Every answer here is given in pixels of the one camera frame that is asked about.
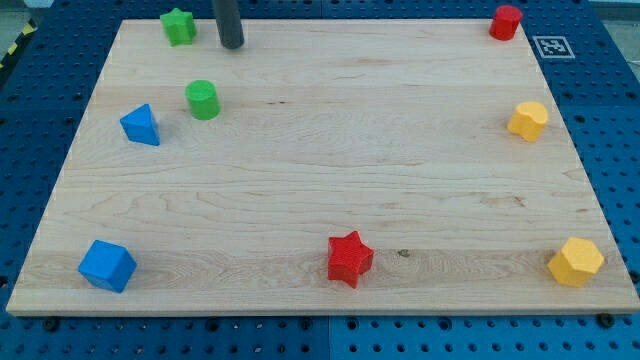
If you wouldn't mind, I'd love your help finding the white fiducial marker tag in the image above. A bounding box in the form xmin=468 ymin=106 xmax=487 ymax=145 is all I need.
xmin=533 ymin=35 xmax=575 ymax=59

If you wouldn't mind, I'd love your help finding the yellow hexagon block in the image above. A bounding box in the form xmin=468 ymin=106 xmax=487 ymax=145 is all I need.
xmin=547 ymin=237 xmax=605 ymax=287

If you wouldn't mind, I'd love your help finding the green star block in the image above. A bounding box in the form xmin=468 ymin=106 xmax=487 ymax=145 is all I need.
xmin=160 ymin=8 xmax=197 ymax=46

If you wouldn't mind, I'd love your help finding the green cylinder block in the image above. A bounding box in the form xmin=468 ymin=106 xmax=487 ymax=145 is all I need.
xmin=185 ymin=80 xmax=221 ymax=120

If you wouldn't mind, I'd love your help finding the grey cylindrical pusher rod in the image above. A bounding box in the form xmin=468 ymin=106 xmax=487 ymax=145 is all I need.
xmin=212 ymin=0 xmax=244 ymax=50

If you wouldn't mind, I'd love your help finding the yellow heart block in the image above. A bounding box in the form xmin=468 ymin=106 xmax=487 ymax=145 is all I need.
xmin=507 ymin=101 xmax=549 ymax=142

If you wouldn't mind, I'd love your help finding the red cylinder block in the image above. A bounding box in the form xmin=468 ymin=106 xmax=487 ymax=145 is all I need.
xmin=489 ymin=5 xmax=523 ymax=41

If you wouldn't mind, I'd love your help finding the red star block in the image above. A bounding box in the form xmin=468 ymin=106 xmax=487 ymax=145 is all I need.
xmin=327 ymin=231 xmax=375 ymax=289

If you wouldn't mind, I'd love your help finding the blue triangle block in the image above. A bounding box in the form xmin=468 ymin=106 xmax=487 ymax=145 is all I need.
xmin=120 ymin=104 xmax=160 ymax=146

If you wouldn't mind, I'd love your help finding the blue cube block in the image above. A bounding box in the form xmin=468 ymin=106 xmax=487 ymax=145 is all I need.
xmin=78 ymin=240 xmax=137 ymax=293

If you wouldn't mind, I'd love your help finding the light wooden board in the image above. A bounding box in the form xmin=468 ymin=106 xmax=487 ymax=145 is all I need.
xmin=7 ymin=19 xmax=639 ymax=316

